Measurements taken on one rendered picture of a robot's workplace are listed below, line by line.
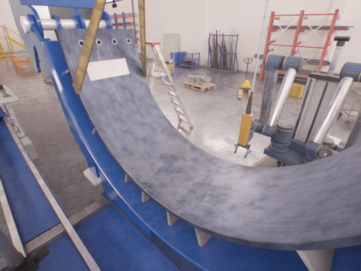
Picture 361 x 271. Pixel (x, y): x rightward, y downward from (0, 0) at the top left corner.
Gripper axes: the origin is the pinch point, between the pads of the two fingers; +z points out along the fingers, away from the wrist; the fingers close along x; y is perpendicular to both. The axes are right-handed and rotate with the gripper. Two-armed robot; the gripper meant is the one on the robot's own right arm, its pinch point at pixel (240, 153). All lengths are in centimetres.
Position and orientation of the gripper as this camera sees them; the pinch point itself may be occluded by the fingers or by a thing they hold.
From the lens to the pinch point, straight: 221.1
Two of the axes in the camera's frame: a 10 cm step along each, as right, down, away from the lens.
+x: -6.4, -3.3, 6.9
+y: 7.1, 0.8, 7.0
